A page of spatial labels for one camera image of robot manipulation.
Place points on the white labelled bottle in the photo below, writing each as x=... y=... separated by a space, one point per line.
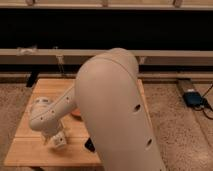
x=60 y=141

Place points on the orange ceramic bowl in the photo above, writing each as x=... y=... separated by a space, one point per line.
x=76 y=113

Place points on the black table leg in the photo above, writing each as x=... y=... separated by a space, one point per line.
x=33 y=77

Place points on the long wooden rail beam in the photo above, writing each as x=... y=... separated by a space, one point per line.
x=27 y=56

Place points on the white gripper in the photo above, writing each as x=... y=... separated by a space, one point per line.
x=51 y=132

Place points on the wooden table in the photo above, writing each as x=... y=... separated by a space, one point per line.
x=28 y=148

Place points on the dark blue power box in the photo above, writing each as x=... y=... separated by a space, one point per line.
x=192 y=98

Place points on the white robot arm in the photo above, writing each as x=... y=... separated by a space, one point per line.
x=108 y=97

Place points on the black smartphone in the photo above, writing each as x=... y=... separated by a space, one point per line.
x=89 y=145

